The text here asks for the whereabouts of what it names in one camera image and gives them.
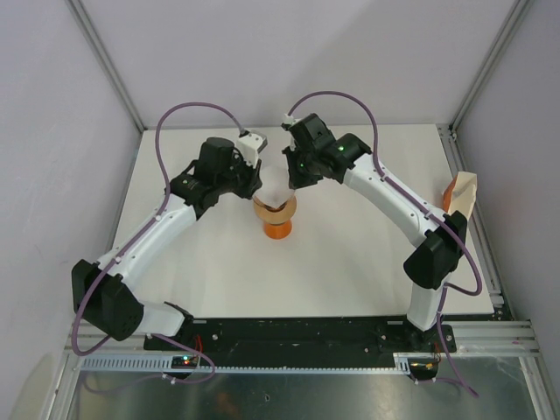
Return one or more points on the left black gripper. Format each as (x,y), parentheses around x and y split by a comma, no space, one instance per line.
(253,181)

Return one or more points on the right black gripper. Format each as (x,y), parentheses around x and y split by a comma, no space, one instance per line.
(297,180)

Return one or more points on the white paper coffee filter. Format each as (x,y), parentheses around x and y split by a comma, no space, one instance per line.
(275,189)

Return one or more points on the wooden dripper ring holder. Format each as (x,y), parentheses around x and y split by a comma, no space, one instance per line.
(275,216)

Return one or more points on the orange glass carafe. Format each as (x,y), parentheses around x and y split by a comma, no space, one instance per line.
(277,231)

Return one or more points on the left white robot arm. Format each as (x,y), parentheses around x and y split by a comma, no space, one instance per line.
(104,290)

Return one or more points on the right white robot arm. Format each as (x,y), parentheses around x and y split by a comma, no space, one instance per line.
(435,235)

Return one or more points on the paper coffee filter stack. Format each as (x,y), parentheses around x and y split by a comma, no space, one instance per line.
(460,194)

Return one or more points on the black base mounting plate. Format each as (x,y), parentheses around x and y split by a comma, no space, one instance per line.
(312,340)

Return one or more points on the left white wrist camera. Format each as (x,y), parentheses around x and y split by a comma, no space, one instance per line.
(250,144)

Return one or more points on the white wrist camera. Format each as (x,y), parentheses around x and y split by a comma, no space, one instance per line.
(288,121)
(250,144)

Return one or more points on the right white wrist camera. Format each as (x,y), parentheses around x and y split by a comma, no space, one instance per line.
(288,121)

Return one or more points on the left aluminium frame post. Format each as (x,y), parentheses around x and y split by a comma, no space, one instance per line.
(90,33)

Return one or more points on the aluminium frame post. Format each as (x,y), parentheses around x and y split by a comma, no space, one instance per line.
(90,33)
(501,42)

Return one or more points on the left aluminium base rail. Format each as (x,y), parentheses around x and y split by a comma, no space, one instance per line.
(88,336)

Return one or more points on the grey slotted cable duct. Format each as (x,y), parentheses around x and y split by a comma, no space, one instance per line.
(387,364)

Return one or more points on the right aluminium frame post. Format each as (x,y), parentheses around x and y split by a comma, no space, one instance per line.
(501,42)

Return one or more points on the right aluminium table rail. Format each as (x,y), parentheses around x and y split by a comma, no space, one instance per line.
(500,334)

